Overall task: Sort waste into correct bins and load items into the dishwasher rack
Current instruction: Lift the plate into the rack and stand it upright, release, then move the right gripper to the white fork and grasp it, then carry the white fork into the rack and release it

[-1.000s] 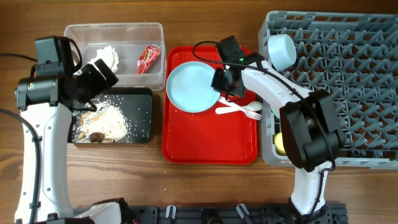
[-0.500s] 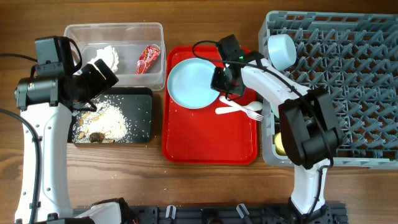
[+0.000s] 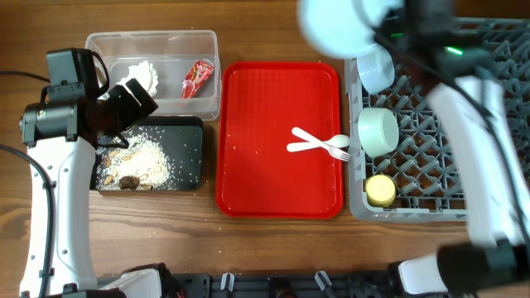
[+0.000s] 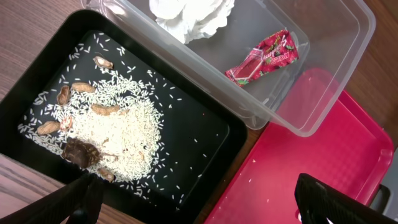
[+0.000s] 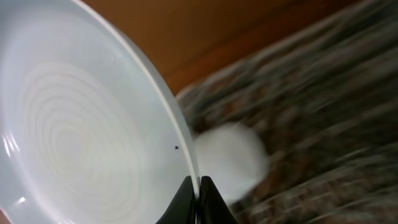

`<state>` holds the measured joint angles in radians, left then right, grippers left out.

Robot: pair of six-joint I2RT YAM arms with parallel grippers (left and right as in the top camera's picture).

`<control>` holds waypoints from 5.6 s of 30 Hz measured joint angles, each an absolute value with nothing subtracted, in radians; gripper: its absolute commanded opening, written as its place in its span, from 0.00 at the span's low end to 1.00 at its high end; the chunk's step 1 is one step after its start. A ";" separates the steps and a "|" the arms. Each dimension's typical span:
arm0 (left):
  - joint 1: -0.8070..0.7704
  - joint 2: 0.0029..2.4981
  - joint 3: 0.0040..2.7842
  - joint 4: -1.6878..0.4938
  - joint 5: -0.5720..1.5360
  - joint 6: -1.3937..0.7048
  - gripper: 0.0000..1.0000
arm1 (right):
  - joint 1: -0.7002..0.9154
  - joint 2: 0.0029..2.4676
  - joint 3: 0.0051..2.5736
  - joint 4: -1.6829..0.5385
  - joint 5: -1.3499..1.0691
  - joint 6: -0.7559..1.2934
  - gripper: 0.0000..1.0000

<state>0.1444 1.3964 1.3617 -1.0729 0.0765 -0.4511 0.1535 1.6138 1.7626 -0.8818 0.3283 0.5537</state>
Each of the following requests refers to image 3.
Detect white napkin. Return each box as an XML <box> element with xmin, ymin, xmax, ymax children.
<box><xmin>118</xmin><ymin>60</ymin><xmax>158</xmax><ymax>97</ymax></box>

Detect blue bowl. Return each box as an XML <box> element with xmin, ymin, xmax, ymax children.
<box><xmin>357</xmin><ymin>46</ymin><xmax>395</xmax><ymax>94</ymax></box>

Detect rice food leftovers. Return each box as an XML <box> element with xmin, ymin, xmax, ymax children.
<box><xmin>95</xmin><ymin>123</ymin><xmax>200</xmax><ymax>191</ymax></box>

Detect light blue plate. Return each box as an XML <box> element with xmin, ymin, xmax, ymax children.
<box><xmin>297</xmin><ymin>0</ymin><xmax>404</xmax><ymax>60</ymax></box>

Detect red snack wrapper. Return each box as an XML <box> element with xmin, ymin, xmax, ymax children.
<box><xmin>181</xmin><ymin>60</ymin><xmax>214</xmax><ymax>99</ymax></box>

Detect green bowl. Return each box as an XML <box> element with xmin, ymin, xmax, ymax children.
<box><xmin>358</xmin><ymin>108</ymin><xmax>399</xmax><ymax>158</ymax></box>

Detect yellow plastic cup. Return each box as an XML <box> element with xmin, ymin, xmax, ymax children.
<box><xmin>364</xmin><ymin>175</ymin><xmax>396</xmax><ymax>207</ymax></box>

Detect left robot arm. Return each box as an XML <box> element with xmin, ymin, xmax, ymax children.
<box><xmin>19</xmin><ymin>48</ymin><xmax>158</xmax><ymax>297</ymax></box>

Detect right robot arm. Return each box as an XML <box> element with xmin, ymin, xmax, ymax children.
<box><xmin>358</xmin><ymin>1</ymin><xmax>529</xmax><ymax>297</ymax></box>

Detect black waste tray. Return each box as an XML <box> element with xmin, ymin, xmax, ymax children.
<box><xmin>89</xmin><ymin>115</ymin><xmax>205</xmax><ymax>193</ymax></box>

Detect clear plastic bin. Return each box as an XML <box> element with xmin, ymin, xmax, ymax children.
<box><xmin>85</xmin><ymin>30</ymin><xmax>221</xmax><ymax>121</ymax></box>

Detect white plastic spoon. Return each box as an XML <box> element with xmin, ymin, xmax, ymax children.
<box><xmin>287</xmin><ymin>134</ymin><xmax>350</xmax><ymax>152</ymax></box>

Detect red serving tray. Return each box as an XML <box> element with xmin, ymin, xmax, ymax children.
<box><xmin>215</xmin><ymin>61</ymin><xmax>344</xmax><ymax>219</ymax></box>

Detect white plastic fork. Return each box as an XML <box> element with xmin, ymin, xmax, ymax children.
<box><xmin>291</xmin><ymin>127</ymin><xmax>351</xmax><ymax>161</ymax></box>

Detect left black cable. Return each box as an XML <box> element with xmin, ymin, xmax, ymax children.
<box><xmin>0</xmin><ymin>70</ymin><xmax>57</xmax><ymax>298</ymax></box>

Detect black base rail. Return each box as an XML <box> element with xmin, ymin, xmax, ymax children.
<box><xmin>173</xmin><ymin>271</ymin><xmax>389</xmax><ymax>298</ymax></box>

